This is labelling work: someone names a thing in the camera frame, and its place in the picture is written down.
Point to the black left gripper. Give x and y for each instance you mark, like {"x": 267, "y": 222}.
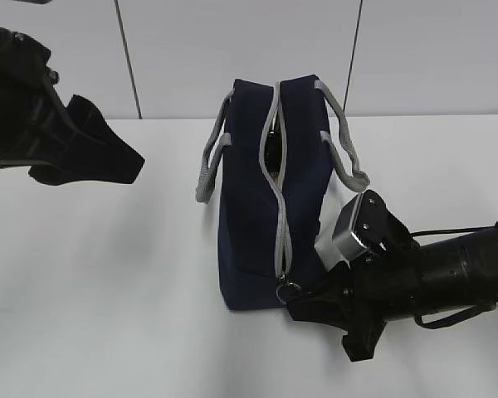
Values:
{"x": 34, "y": 129}

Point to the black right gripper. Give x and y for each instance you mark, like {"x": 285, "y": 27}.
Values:
{"x": 374, "y": 281}

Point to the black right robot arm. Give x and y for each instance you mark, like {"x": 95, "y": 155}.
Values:
{"x": 437, "y": 285}

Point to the navy blue lunch bag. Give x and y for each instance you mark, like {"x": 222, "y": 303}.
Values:
{"x": 270, "y": 156}

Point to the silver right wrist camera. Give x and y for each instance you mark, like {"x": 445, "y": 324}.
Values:
{"x": 366, "y": 226}

